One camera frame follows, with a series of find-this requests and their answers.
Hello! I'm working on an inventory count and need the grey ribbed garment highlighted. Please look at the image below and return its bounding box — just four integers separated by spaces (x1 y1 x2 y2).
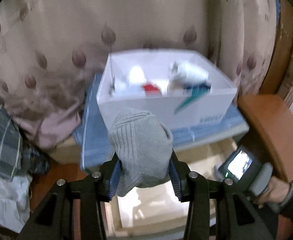
108 108 173 197

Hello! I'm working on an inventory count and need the red underwear with gold print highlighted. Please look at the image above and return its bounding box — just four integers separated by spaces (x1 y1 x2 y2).
142 83 162 96

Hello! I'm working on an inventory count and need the dark teal garment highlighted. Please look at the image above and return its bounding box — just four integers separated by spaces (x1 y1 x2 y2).
174 83 211 114

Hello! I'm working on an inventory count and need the light wooden drawer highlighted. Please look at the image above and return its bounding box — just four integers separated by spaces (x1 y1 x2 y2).
105 138 237 239

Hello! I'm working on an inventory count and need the person's right hand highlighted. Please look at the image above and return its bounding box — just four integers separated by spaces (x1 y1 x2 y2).
253 176 290 205

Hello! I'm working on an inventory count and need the crumpled white plastic bag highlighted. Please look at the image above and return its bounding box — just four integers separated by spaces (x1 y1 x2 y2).
0 175 32 233

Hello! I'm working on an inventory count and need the green plaid cloth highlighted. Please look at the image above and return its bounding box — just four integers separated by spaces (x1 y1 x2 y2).
0 102 50 180

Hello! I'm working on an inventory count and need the blue striped cloth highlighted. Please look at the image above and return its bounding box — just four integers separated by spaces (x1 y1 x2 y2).
73 74 249 171

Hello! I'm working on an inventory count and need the white cardboard box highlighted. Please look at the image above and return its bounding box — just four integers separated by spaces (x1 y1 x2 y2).
96 49 238 129

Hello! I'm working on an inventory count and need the light grey folded garment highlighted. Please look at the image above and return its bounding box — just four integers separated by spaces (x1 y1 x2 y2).
168 61 209 90

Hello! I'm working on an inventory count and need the white rolled garment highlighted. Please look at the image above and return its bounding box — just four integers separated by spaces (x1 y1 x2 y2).
127 65 147 86

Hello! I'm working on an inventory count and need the floral beige curtain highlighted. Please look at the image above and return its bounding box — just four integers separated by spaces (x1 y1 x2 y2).
0 0 277 150

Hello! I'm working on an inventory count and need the brown wooden bed frame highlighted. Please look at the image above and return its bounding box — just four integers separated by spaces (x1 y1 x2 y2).
238 0 293 181

